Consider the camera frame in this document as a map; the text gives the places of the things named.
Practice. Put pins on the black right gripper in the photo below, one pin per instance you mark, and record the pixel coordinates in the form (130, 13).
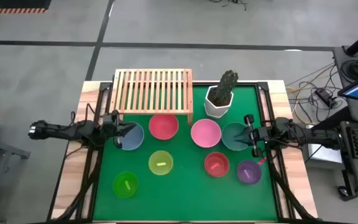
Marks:
(255, 135)

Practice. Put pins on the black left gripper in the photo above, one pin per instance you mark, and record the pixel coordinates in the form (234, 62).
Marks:
(116, 130)

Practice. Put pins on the large blue bowl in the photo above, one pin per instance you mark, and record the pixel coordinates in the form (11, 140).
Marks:
(135, 141)

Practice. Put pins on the large teal bowl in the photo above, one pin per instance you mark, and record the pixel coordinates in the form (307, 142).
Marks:
(228, 143)

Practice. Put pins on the large coral red bowl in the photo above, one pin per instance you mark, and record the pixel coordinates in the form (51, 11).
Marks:
(163, 127)

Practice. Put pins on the large pink bowl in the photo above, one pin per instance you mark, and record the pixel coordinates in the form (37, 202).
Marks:
(206, 133)

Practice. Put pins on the small translucent red bowl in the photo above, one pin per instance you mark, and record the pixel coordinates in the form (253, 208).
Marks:
(216, 164)

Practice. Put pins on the small translucent yellow bowl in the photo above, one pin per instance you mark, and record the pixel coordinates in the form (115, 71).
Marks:
(160, 162)

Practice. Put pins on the small translucent green bowl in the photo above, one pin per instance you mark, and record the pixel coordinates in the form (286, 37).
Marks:
(125, 184)

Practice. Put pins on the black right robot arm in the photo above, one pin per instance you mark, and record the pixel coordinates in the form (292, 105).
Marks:
(315, 135)

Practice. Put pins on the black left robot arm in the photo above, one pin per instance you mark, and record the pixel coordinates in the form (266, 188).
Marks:
(57, 129)

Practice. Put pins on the wooden slatted shelf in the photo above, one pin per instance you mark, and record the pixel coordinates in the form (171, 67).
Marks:
(154, 110)

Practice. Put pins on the small translucent purple bowl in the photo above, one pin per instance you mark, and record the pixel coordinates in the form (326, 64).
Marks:
(249, 172)

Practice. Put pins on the white plant pot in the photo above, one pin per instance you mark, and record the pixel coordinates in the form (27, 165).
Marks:
(216, 112)

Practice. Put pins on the green cactus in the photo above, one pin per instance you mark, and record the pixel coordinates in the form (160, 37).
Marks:
(224, 87)

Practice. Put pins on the white labelled box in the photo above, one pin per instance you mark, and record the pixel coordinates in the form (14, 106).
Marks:
(322, 155)

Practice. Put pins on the green table mat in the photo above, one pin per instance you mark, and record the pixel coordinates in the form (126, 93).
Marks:
(182, 196)

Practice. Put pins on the black power adapter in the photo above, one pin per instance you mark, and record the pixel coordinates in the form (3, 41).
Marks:
(324, 97)

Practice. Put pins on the grey equipment cart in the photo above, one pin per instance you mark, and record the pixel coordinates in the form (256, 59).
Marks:
(339, 59)

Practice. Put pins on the black hazard-striped floor mat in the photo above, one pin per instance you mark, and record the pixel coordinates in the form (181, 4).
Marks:
(11, 4)

